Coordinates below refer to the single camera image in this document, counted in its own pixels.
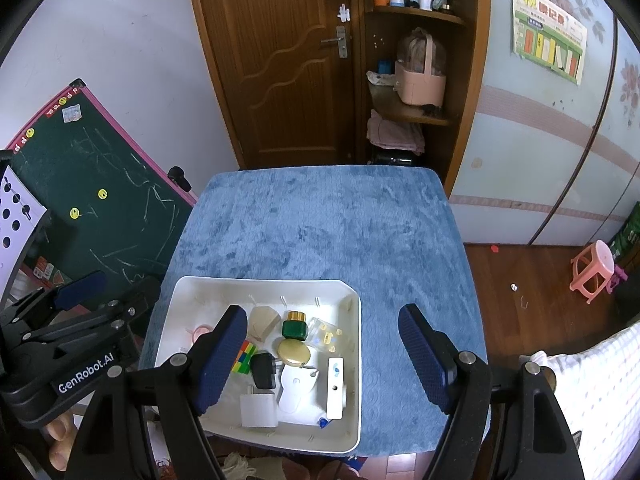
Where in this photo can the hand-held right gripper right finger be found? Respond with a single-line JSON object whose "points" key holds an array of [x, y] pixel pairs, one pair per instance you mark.
{"points": [[425, 355]]}

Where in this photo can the brown wooden door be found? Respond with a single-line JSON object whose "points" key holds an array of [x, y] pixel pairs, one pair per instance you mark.
{"points": [[280, 60]]}

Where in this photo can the white quilt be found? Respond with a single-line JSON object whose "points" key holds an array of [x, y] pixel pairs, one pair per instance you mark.
{"points": [[600, 385]]}

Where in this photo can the wall poster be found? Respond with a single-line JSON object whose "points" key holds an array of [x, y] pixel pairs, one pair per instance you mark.
{"points": [[545, 35]]}

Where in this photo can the wooden corner shelf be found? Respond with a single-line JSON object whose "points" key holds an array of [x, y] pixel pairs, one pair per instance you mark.
{"points": [[475, 85]]}

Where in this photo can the cream fringed cloth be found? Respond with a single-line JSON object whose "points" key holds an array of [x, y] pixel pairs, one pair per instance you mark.
{"points": [[240, 467]]}

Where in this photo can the green bottle with gold cap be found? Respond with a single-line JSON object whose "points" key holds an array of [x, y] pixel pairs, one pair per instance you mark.
{"points": [[294, 329]]}

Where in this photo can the pink round case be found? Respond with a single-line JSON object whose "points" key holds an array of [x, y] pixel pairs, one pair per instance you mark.
{"points": [[202, 332]]}

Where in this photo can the purple toy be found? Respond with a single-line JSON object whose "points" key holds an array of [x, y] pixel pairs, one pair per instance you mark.
{"points": [[617, 280]]}

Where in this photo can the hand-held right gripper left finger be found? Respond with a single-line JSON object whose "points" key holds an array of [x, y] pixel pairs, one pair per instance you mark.
{"points": [[220, 355]]}

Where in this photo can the multicolour puzzle cube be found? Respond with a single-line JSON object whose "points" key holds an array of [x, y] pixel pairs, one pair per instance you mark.
{"points": [[245, 357]]}

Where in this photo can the gold round compact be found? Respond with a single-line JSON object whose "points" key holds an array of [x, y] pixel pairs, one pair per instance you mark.
{"points": [[291, 352]]}

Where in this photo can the blue card packet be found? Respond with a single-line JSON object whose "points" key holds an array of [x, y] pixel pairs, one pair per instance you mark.
{"points": [[322, 422]]}

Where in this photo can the white paper packet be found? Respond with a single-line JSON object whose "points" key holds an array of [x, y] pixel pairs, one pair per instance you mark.
{"points": [[381, 79]]}

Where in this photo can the blue table cloth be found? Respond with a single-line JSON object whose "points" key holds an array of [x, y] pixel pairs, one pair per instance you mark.
{"points": [[325, 235]]}

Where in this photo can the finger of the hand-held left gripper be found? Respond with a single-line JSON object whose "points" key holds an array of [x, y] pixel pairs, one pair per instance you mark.
{"points": [[142, 297], [80, 290]]}

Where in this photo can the black charger plug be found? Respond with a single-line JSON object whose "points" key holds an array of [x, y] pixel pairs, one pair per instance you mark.
{"points": [[262, 370]]}

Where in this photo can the blue cup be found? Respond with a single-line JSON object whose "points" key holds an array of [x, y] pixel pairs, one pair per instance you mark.
{"points": [[385, 67]]}

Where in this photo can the green bag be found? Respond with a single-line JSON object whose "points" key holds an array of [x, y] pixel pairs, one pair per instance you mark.
{"points": [[627, 240]]}

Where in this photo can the white compact camera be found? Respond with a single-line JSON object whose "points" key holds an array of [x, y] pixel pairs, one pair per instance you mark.
{"points": [[336, 390]]}

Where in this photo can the white charger cube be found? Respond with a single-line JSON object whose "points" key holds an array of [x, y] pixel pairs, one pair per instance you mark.
{"points": [[257, 410]]}

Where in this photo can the pink folded cloth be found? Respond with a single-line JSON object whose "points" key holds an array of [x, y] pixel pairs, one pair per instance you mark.
{"points": [[395, 132]]}

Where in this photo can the green chalkboard with pink frame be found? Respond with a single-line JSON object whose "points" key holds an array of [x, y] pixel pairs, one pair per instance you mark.
{"points": [[100, 160]]}

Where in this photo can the pale floral wardrobe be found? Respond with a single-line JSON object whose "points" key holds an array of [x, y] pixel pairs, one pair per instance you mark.
{"points": [[525, 160]]}

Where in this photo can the black chalkboard stand knob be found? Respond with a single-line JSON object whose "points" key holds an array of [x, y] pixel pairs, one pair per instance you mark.
{"points": [[179, 178]]}

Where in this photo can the white plastic tray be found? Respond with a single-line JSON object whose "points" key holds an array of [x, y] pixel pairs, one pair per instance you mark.
{"points": [[215, 300]]}

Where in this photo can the pink plastic stool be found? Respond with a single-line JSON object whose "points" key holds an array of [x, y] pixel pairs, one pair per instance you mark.
{"points": [[595, 260]]}

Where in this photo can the white perforated board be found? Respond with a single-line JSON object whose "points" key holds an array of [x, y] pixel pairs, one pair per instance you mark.
{"points": [[15, 200]]}

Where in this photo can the person's left hand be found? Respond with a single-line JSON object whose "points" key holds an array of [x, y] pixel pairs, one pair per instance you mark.
{"points": [[62, 440]]}

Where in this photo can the beige hexagonal box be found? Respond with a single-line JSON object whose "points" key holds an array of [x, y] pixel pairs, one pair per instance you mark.
{"points": [[262, 322]]}

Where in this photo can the white curved plastic holder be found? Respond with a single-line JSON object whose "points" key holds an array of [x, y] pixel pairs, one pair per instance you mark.
{"points": [[297, 390]]}

